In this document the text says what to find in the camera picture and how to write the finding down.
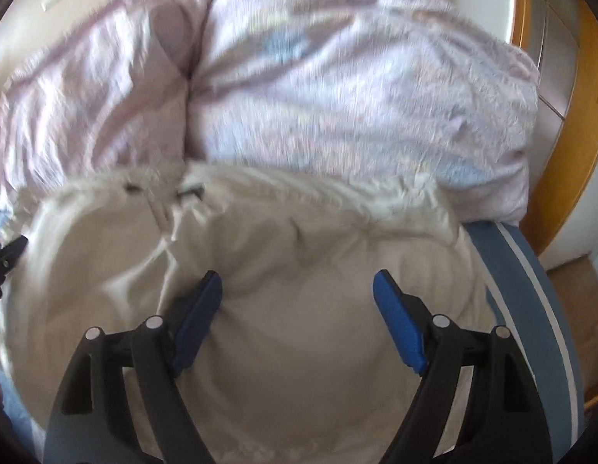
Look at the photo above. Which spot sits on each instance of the pink floral duvet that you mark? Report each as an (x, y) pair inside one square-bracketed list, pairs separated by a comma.
[(328, 82)]

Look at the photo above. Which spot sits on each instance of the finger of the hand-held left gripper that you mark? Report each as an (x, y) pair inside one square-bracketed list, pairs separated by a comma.
[(6, 254)]

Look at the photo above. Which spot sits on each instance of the frosted glass panel door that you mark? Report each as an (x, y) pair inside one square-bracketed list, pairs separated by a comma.
[(550, 58)]

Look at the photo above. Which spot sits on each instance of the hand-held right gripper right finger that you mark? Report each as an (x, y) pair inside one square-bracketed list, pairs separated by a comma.
[(400, 324)]

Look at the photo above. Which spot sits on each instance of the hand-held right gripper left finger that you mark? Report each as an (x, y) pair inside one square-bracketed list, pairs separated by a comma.
[(197, 319)]

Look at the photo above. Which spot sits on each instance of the beige puffer jacket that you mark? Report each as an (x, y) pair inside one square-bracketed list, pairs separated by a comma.
[(304, 348)]

